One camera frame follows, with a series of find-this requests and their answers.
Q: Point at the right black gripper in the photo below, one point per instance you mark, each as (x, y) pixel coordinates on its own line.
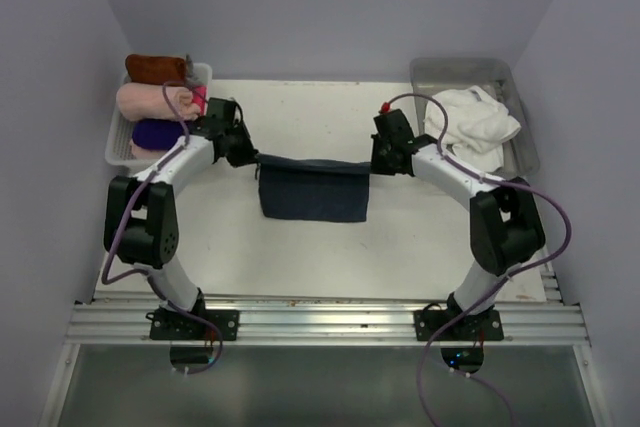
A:
(376, 166)

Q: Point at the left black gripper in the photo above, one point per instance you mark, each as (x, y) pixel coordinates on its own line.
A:
(248, 155)

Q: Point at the brown rust towel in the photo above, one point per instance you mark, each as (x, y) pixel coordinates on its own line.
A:
(155, 70)

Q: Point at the blue grey towel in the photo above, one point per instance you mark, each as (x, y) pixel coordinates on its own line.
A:
(318, 190)

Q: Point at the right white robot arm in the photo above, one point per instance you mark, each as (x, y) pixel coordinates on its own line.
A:
(505, 229)

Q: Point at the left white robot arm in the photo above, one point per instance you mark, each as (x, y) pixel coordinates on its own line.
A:
(141, 231)

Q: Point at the hot pink rolled towel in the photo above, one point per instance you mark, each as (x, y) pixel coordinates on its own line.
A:
(199, 98)

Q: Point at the grey rolled towel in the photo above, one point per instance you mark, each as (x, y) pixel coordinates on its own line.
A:
(192, 76)

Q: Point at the purple rolled towel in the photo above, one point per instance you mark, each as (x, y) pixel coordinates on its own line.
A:
(156, 135)

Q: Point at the clear plastic bin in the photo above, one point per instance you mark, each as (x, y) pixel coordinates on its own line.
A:
(431, 75)

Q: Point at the white crumpled towel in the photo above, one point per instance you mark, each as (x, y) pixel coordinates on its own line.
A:
(478, 127)

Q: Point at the pale pink lower towel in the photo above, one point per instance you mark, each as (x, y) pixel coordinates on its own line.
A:
(141, 153)

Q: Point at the light pink rolled towel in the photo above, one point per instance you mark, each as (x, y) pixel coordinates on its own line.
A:
(137, 102)

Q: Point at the white plastic basket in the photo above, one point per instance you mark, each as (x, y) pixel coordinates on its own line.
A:
(118, 151)

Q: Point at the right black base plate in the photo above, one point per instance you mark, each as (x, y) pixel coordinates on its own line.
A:
(460, 322)

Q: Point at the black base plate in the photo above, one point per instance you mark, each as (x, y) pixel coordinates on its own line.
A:
(213, 324)
(460, 322)

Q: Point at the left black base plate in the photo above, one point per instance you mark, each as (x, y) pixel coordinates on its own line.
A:
(213, 324)

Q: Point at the aluminium mounting rail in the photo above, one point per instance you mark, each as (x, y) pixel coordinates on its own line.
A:
(125, 319)

